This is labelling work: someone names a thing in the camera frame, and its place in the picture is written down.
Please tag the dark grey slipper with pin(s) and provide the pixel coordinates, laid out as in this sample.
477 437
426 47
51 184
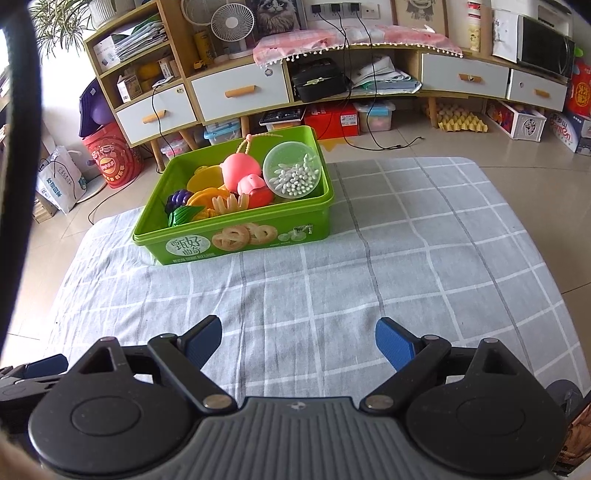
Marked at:
565 397

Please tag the white desk fan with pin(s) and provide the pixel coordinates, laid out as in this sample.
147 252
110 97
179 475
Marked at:
233 23

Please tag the purple bag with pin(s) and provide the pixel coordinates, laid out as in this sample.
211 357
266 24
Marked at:
94 108

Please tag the black microwave oven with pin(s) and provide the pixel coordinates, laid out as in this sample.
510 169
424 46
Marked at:
545 50

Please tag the red carton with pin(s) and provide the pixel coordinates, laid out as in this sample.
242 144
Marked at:
332 121

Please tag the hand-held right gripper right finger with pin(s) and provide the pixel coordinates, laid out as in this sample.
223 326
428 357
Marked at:
395 341

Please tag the white shopping bag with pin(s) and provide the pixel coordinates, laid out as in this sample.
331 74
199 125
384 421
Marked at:
62 180

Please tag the blue white carton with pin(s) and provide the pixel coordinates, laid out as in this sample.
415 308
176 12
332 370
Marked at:
570 131

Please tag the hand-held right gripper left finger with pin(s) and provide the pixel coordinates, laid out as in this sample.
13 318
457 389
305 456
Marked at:
203 339

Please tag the round floor stand base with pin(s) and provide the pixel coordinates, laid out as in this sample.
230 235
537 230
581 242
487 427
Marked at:
92 190

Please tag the red gift box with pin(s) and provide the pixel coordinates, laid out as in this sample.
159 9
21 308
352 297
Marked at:
581 90

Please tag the framed cat picture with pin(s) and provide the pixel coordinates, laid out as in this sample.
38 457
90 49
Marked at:
277 14

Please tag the yellow egg tray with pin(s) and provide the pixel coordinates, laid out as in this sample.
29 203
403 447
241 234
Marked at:
457 119

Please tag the purple toy grapes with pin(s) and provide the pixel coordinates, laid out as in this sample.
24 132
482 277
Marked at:
179 201

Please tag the wall power outlets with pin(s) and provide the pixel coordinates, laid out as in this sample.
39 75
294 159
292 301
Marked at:
344 9

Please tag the orange toy pot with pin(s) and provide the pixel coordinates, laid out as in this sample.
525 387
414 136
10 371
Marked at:
207 196

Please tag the blue-lid storage box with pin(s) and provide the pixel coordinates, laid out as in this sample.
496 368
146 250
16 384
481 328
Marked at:
224 134

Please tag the clear cotton swab jar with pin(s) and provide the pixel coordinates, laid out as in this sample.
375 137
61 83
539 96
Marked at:
291 175

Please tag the yellow ball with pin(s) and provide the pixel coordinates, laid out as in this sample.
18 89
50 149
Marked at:
148 74

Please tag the yellow bottle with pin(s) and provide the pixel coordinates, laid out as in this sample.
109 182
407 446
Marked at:
205 48

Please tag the pink fringed cloth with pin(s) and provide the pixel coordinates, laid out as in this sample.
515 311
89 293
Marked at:
355 41

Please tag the framed cartoon drawing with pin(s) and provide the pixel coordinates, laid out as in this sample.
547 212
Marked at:
420 14

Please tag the folded clothes pile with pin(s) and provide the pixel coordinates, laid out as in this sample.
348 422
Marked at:
385 76

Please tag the green plastic box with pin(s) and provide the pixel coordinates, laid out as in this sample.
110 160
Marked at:
194 249

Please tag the toy corn cob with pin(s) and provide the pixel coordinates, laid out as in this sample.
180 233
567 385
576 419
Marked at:
184 216

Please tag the potted spider plant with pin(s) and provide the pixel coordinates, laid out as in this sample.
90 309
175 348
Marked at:
55 18

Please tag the clear storage box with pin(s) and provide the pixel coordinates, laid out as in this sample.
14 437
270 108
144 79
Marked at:
174 147

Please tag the black bag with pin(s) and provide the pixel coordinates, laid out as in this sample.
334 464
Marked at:
318 81

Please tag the yellow toy pot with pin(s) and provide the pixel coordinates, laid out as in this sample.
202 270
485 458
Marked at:
205 180

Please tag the red white cup tube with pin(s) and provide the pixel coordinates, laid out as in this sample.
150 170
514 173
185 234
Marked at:
473 27

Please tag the black-top storage box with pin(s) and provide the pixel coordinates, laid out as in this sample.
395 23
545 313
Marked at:
281 121

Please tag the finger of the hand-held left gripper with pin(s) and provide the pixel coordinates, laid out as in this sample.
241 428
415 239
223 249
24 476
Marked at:
46 364

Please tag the stack of papers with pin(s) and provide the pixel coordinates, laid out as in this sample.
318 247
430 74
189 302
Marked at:
134 41

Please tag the storage box pink contents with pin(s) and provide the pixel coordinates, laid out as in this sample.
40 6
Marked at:
375 117

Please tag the white toy crate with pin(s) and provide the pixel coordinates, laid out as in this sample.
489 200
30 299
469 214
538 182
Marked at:
517 121

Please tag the red printed bucket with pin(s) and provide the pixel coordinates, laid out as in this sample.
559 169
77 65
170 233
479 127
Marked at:
113 159

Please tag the pink toy pig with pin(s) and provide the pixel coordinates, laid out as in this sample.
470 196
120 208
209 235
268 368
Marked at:
238 168

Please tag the translucent brown toy octopus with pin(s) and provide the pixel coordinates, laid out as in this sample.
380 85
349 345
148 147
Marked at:
228 203

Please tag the yellow paper scrap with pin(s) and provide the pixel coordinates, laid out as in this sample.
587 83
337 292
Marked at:
339 144

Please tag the small cardboard box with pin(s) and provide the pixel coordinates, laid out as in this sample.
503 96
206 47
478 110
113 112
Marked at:
128 87

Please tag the white printer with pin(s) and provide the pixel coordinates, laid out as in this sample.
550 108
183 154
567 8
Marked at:
558 18

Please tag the long wooden cabinet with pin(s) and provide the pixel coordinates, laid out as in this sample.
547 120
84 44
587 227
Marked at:
173 46

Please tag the grey checked tablecloth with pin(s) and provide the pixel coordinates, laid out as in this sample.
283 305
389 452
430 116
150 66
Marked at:
323 300

